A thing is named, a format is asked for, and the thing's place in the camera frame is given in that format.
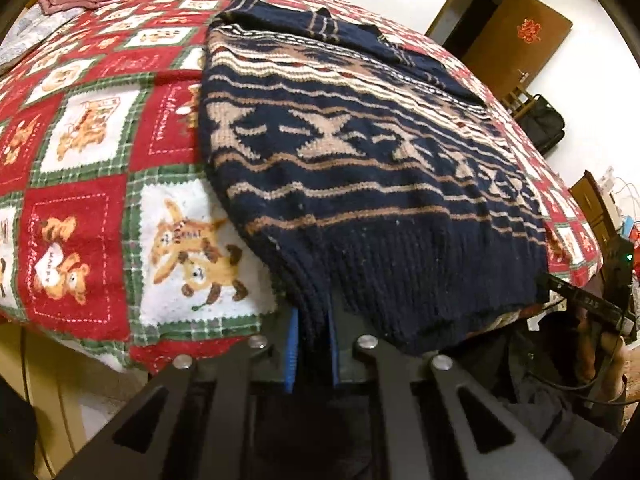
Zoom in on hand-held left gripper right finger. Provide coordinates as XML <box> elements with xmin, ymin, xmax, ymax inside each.
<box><xmin>327</xmin><ymin>302</ymin><xmax>577</xmax><ymax>480</ymax></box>

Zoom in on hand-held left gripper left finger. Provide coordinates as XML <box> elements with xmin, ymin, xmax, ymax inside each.
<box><xmin>55</xmin><ymin>307</ymin><xmax>301</xmax><ymax>480</ymax></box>

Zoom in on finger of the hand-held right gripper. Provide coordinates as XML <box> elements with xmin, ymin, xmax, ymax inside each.
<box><xmin>535</xmin><ymin>272</ymin><xmax>627</xmax><ymax>332</ymax></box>

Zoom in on navy patterned knit sweater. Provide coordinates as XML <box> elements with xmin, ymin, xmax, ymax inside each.
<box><xmin>198</xmin><ymin>0</ymin><xmax>557</xmax><ymax>357</ymax></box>

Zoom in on person's right hand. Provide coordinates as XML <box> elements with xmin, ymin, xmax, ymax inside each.
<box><xmin>574</xmin><ymin>309</ymin><xmax>627</xmax><ymax>404</ymax></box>

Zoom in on brown wooden cabinet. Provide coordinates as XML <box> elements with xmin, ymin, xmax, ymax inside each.
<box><xmin>569</xmin><ymin>169</ymin><xmax>622</xmax><ymax>262</ymax></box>

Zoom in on white bag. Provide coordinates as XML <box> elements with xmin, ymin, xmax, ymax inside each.
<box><xmin>599</xmin><ymin>164</ymin><xmax>632</xmax><ymax>212</ymax></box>

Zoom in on person's dark trousers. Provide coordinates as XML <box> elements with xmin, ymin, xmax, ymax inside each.
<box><xmin>449</xmin><ymin>309</ymin><xmax>627</xmax><ymax>480</ymax></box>

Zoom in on black backpack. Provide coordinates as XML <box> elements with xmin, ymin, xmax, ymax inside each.
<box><xmin>519</xmin><ymin>93</ymin><xmax>567</xmax><ymax>157</ymax></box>

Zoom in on wooden chair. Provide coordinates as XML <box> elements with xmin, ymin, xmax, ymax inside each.
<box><xmin>499</xmin><ymin>84</ymin><xmax>534</xmax><ymax>122</ymax></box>

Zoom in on brown wooden door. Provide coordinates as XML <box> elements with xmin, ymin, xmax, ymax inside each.
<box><xmin>462</xmin><ymin>0</ymin><xmax>574</xmax><ymax>107</ymax></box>

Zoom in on red paper door decoration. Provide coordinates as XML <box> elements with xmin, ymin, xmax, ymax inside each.
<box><xmin>517</xmin><ymin>18</ymin><xmax>544</xmax><ymax>44</ymax></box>

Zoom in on red bear-print bedspread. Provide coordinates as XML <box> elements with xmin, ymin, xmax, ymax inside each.
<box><xmin>0</xmin><ymin>0</ymin><xmax>604</xmax><ymax>374</ymax></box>

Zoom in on grey floral pillow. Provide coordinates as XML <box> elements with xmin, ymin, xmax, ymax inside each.
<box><xmin>0</xmin><ymin>4</ymin><xmax>87</xmax><ymax>74</ymax></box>

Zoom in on black cable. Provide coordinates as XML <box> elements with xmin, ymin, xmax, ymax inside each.
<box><xmin>524</xmin><ymin>340</ymin><xmax>627</xmax><ymax>407</ymax></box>

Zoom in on cream wooden bed frame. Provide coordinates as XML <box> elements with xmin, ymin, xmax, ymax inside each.
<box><xmin>0</xmin><ymin>319</ymin><xmax>132</xmax><ymax>480</ymax></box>

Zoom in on dark wooden door frame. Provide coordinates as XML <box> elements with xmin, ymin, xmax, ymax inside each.
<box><xmin>424</xmin><ymin>0</ymin><xmax>527</xmax><ymax>62</ymax></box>

